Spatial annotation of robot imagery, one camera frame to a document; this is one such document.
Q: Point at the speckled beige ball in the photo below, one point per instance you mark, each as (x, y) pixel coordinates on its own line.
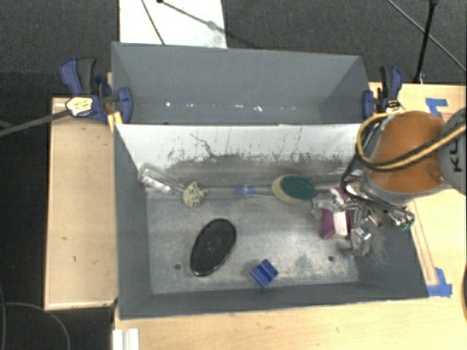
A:
(194, 194)

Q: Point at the pale wood board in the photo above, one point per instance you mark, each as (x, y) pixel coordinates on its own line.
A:
(82, 202)

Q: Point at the black oval brush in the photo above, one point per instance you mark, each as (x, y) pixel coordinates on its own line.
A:
(213, 247)

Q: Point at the grey metal bin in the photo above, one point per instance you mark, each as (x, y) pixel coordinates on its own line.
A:
(233, 86)

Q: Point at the blue ridged block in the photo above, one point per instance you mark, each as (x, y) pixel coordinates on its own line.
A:
(264, 272)

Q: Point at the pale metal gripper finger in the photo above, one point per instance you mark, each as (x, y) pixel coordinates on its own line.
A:
(360, 241)
(333, 206)

